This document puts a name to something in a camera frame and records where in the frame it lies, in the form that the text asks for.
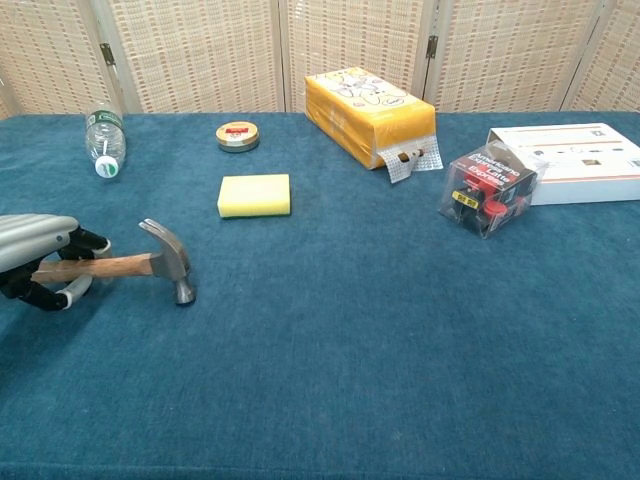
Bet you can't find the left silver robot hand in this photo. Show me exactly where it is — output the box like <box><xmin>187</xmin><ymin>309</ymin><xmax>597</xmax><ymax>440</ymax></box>
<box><xmin>0</xmin><ymin>213</ymin><xmax>112</xmax><ymax>312</ymax></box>

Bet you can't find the wooden handle claw hammer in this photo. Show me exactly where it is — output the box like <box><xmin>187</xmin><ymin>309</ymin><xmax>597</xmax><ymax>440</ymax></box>
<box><xmin>30</xmin><ymin>218</ymin><xmax>197</xmax><ymax>307</ymax></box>

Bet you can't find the yellow green sponge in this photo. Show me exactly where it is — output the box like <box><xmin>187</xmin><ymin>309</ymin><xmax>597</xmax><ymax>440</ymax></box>
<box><xmin>216</xmin><ymin>173</ymin><xmax>292</xmax><ymax>220</ymax></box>

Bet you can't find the clear plastic water bottle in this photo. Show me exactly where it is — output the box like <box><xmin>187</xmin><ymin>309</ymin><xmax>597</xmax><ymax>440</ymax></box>
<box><xmin>84</xmin><ymin>101</ymin><xmax>128</xmax><ymax>179</ymax></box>

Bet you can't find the round gold tin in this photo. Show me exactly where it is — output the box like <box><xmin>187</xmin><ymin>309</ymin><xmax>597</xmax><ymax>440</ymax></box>
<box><xmin>215</xmin><ymin>122</ymin><xmax>261</xmax><ymax>154</ymax></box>

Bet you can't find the woven folding screen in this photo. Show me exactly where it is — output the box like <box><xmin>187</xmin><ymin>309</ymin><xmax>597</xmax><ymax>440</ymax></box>
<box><xmin>0</xmin><ymin>0</ymin><xmax>640</xmax><ymax>121</ymax></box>

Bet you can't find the blue tablecloth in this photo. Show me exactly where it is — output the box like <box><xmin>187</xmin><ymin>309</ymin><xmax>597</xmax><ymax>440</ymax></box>
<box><xmin>0</xmin><ymin>110</ymin><xmax>640</xmax><ymax>480</ymax></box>

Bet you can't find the yellow tissue pack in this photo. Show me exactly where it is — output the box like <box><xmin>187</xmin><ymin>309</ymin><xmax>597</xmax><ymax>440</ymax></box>
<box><xmin>304</xmin><ymin>70</ymin><xmax>445</xmax><ymax>185</ymax></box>

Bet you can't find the clear box of coffee capsules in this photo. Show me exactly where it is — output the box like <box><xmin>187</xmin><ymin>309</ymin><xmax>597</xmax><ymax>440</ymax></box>
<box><xmin>438</xmin><ymin>139</ymin><xmax>549</xmax><ymax>241</ymax></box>

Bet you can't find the white flat cardboard box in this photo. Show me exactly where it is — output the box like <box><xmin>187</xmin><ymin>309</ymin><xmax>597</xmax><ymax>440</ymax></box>
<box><xmin>487</xmin><ymin>122</ymin><xmax>640</xmax><ymax>207</ymax></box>

